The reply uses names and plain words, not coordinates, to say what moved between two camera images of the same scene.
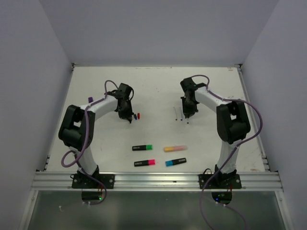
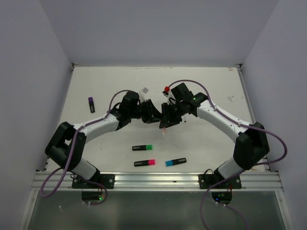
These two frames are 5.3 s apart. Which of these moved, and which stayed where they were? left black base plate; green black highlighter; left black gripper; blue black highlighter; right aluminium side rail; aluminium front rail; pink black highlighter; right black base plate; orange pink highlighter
Moved: orange pink highlighter; left black gripper
Stayed: blue black highlighter; pink black highlighter; right aluminium side rail; aluminium front rail; right black base plate; green black highlighter; left black base plate
